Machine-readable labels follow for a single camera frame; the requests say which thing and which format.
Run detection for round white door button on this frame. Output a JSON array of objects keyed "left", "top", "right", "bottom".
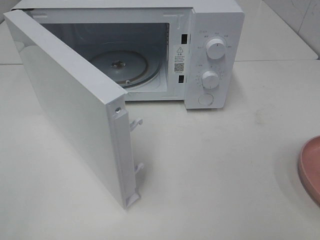
[{"left": 198, "top": 93, "right": 214, "bottom": 106}]

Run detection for white microwave knob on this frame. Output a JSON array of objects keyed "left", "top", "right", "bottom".
[
  {"left": 201, "top": 70, "right": 220, "bottom": 89},
  {"left": 205, "top": 36, "right": 227, "bottom": 60}
]

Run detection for white microwave door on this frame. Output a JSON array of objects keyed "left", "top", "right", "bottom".
[{"left": 4, "top": 10, "right": 144, "bottom": 209}]

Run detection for pink round plate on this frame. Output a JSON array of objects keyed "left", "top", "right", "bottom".
[{"left": 298, "top": 135, "right": 320, "bottom": 206}]

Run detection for glass microwave turntable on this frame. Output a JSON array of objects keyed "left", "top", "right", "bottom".
[{"left": 90, "top": 50, "right": 154, "bottom": 88}]

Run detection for white warning label sticker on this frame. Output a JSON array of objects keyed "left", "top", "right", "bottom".
[{"left": 172, "top": 44, "right": 188, "bottom": 74}]

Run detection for white microwave oven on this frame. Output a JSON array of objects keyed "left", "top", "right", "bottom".
[{"left": 9, "top": 0, "right": 245, "bottom": 109}]

